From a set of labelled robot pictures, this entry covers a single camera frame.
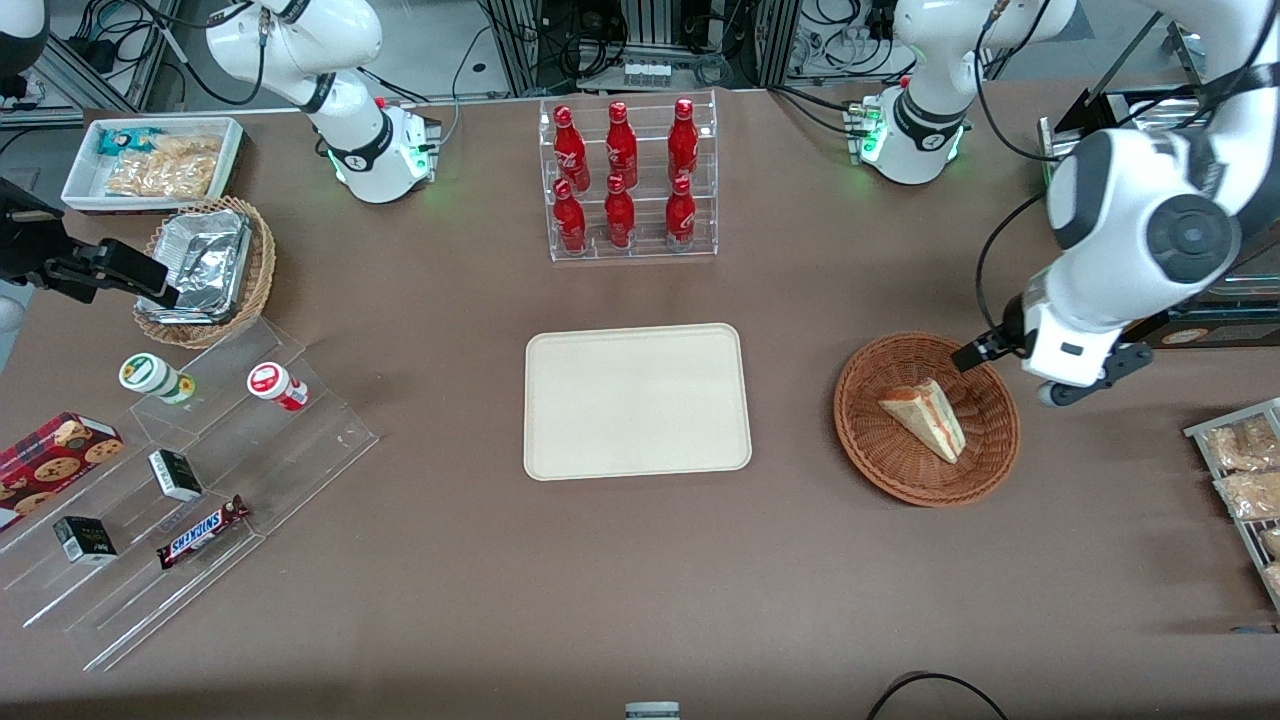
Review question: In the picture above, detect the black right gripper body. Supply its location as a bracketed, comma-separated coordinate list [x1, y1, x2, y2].
[0, 178, 73, 289]

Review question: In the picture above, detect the triangular sandwich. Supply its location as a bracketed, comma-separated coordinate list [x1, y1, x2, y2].
[878, 377, 968, 465]

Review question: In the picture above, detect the small tan wicker basket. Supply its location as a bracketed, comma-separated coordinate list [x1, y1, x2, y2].
[132, 195, 278, 350]

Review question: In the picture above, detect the large brown wicker basket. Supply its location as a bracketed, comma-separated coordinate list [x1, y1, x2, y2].
[833, 331, 1022, 508]

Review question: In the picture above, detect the beige plastic tray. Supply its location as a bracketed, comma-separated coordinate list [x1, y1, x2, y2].
[523, 322, 754, 483]

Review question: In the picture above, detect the silver foil container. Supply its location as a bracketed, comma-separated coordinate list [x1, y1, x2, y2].
[136, 209, 254, 324]

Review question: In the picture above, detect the white rectangular plastic bin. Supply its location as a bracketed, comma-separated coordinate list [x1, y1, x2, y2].
[61, 116, 245, 215]

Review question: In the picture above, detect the clear bag of chips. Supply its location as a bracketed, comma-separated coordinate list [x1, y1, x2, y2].
[104, 134, 223, 200]

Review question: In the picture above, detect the green lid white cup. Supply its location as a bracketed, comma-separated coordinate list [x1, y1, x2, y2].
[118, 353, 197, 406]

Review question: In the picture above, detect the blue snack packet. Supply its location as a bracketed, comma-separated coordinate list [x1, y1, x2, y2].
[96, 126, 164, 157]

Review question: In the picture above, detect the red lid white cup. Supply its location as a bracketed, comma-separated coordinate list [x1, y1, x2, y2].
[246, 361, 310, 413]

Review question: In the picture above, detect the black hot food warmer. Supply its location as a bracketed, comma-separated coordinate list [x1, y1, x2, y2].
[1036, 18, 1280, 352]

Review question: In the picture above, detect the red cookie box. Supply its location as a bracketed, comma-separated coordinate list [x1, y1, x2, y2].
[0, 411, 126, 532]

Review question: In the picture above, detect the clear bag of bread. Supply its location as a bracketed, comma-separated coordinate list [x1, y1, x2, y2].
[1204, 414, 1280, 473]
[1214, 470, 1280, 522]

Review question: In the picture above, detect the small black carton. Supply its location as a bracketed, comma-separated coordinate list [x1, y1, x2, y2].
[147, 448, 205, 503]
[52, 515, 120, 565]

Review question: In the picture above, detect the clear acrylic step display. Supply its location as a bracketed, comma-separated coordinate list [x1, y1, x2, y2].
[0, 317, 380, 674]

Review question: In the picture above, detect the Snickers chocolate bar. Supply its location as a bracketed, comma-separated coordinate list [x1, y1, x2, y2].
[156, 494, 252, 571]

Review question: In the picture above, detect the red soda bottle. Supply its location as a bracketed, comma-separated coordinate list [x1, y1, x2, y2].
[604, 100, 640, 190]
[666, 97, 701, 185]
[552, 105, 592, 194]
[603, 173, 638, 250]
[552, 178, 589, 255]
[664, 174, 698, 252]

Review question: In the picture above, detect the clear acrylic bottle rack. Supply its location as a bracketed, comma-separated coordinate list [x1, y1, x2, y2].
[537, 89, 720, 264]

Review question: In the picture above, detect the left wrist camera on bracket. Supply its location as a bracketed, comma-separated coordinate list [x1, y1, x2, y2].
[1037, 342, 1154, 409]

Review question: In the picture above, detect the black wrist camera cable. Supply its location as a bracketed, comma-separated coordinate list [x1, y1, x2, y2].
[975, 190, 1049, 343]

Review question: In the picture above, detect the grey wire rack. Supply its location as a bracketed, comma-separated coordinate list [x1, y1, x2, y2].
[1184, 397, 1280, 613]

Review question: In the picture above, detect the aluminium frame rail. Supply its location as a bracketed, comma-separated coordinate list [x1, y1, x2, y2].
[38, 0, 183, 113]

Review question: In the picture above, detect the black cable loop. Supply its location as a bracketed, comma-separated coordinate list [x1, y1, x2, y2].
[865, 671, 1012, 720]

